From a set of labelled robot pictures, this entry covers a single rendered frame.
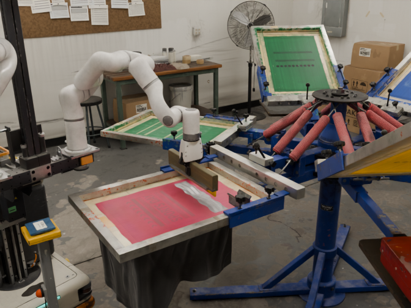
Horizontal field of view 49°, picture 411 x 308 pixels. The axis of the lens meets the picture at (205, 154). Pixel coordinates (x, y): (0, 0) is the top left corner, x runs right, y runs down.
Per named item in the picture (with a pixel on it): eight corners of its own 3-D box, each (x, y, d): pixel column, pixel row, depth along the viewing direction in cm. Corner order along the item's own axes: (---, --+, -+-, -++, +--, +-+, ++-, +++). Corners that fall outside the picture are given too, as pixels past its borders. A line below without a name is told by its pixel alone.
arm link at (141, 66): (97, 62, 195) (113, 56, 208) (127, 101, 197) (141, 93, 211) (122, 38, 188) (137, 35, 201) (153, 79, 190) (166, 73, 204)
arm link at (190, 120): (162, 109, 194) (170, 103, 203) (164, 132, 198) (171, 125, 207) (196, 111, 190) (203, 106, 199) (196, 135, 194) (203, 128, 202)
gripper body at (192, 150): (196, 131, 205) (196, 154, 209) (177, 135, 199) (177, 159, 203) (205, 136, 199) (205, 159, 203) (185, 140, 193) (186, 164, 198)
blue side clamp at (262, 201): (230, 228, 186) (230, 213, 184) (222, 223, 190) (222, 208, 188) (284, 209, 202) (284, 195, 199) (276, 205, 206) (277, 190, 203)
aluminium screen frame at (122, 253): (120, 263, 162) (119, 254, 161) (68, 202, 207) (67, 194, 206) (282, 205, 202) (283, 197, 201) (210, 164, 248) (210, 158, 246)
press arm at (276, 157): (259, 173, 225) (260, 164, 224) (252, 170, 230) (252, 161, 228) (285, 166, 234) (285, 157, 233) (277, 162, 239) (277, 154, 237)
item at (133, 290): (140, 337, 187) (134, 248, 172) (100, 280, 222) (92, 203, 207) (147, 333, 189) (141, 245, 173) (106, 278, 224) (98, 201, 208)
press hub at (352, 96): (322, 321, 268) (344, 99, 219) (277, 286, 298) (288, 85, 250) (364, 296, 288) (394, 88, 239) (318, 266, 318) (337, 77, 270)
